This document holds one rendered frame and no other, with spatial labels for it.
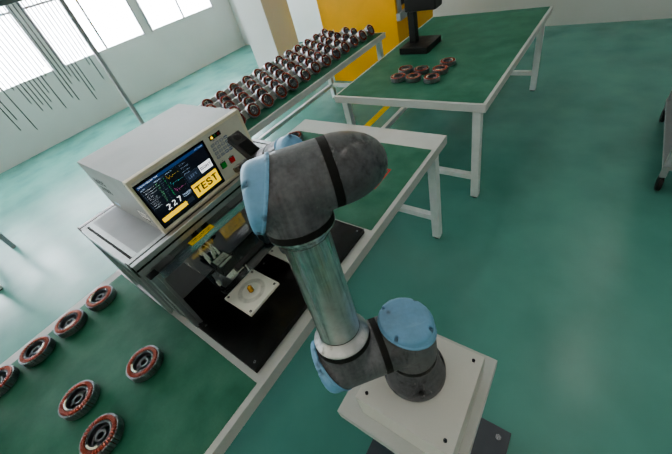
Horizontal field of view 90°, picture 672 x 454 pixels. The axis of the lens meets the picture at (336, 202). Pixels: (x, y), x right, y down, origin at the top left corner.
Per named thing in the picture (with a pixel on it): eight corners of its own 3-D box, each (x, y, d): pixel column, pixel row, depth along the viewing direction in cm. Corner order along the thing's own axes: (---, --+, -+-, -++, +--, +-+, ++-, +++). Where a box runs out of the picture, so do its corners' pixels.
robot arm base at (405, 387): (456, 360, 82) (456, 339, 76) (427, 416, 74) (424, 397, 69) (403, 330, 92) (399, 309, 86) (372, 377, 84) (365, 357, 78)
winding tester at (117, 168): (260, 157, 129) (238, 108, 116) (165, 234, 105) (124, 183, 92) (202, 144, 151) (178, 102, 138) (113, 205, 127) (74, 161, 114)
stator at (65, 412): (98, 376, 114) (90, 371, 112) (103, 401, 107) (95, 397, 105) (63, 402, 110) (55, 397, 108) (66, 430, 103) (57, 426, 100)
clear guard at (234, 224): (282, 238, 107) (276, 225, 103) (227, 296, 94) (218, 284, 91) (221, 213, 126) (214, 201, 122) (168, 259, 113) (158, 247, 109)
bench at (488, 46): (540, 88, 337) (553, 5, 291) (480, 202, 237) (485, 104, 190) (435, 85, 399) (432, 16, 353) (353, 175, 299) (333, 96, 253)
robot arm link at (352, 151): (397, 105, 47) (350, 147, 96) (324, 128, 47) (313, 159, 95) (421, 182, 48) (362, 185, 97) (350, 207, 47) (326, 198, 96)
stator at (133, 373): (156, 343, 119) (150, 338, 117) (169, 361, 112) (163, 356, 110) (126, 369, 114) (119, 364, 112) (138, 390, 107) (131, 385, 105)
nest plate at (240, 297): (280, 284, 124) (278, 282, 123) (251, 317, 116) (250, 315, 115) (253, 270, 132) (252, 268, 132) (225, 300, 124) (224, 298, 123)
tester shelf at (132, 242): (287, 153, 136) (283, 143, 133) (140, 278, 99) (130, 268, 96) (221, 140, 161) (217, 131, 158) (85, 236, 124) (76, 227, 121)
